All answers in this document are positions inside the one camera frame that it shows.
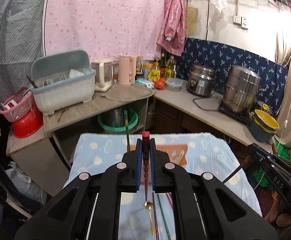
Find green chopstick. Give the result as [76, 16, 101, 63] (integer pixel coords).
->
[123, 109, 131, 152]
[157, 194, 171, 240]

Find gold flower spoon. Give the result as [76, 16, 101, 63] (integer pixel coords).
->
[145, 202, 156, 235]

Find red chopstick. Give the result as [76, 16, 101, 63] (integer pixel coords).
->
[142, 131, 150, 202]

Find dark maroon chopstick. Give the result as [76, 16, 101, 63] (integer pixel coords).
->
[152, 192, 160, 240]

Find blue patterned tablecloth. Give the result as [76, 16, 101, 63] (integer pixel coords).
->
[67, 133, 262, 239]

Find yellow teal stacked bowls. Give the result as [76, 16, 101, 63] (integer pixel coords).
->
[248, 109, 279, 142]

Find pink perforated utensil holder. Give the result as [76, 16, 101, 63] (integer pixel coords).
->
[130, 143, 189, 168]

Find green chopstick in holder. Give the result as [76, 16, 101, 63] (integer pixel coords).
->
[123, 109, 131, 152]

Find black induction cooker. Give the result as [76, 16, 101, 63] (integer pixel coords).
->
[218, 101, 250, 125]

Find green plastic basin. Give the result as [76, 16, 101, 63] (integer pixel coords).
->
[97, 107, 139, 134]

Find stainless steamer pot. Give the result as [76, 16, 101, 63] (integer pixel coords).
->
[222, 65, 267, 114]

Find red plastic basin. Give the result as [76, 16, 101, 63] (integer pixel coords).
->
[12, 103, 43, 138]

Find silver rice cooker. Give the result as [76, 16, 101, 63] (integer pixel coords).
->
[187, 63, 216, 97]

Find clear food container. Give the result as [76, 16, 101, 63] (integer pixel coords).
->
[165, 77, 183, 92]

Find pink plastic basket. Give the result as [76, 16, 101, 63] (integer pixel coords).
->
[0, 88, 32, 122]

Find red tomato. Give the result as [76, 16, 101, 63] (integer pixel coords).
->
[154, 77, 165, 90]

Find white teal dish rack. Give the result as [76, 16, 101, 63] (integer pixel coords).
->
[31, 50, 96, 115]

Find cooking oil bottle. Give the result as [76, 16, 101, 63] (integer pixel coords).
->
[164, 55, 176, 80]

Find white glass kettle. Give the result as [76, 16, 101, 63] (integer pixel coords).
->
[91, 59, 114, 92]

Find navy floral cloth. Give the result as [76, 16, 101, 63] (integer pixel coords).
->
[176, 38, 288, 114]

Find pink electric kettle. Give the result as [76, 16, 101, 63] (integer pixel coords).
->
[118, 55, 136, 85]

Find pink floral garment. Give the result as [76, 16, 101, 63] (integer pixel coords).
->
[156, 0, 187, 56]

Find pink dotted curtain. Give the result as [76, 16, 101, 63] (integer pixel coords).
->
[43, 0, 164, 61]

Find grey striped sheet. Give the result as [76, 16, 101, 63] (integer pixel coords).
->
[0, 0, 44, 102]

